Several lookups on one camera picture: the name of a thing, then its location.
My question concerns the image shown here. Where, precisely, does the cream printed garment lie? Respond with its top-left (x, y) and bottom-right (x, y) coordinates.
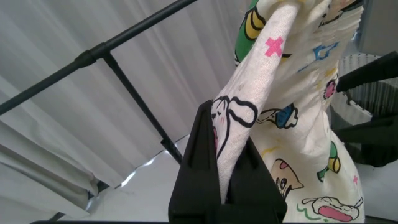
top-left (210, 0), bottom-right (367, 223)

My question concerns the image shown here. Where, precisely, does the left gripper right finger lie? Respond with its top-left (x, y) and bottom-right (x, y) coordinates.
top-left (224, 136), bottom-right (289, 223)

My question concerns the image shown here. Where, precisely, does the white laundry basket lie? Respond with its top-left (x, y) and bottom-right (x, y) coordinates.
top-left (329, 52), bottom-right (398, 127)

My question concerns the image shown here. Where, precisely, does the black clothes rack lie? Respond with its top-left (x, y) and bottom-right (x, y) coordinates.
top-left (0, 0), bottom-right (199, 166)

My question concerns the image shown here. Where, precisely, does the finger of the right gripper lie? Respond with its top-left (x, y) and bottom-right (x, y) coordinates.
top-left (335, 51), bottom-right (398, 93)
top-left (334, 113), bottom-right (398, 147)

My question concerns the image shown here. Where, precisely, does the white curtain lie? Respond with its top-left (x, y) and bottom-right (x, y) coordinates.
top-left (0, 149), bottom-right (100, 223)
top-left (0, 0), bottom-right (252, 200)

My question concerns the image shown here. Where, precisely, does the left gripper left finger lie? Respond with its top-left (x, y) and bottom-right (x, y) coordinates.
top-left (168, 100), bottom-right (222, 223)

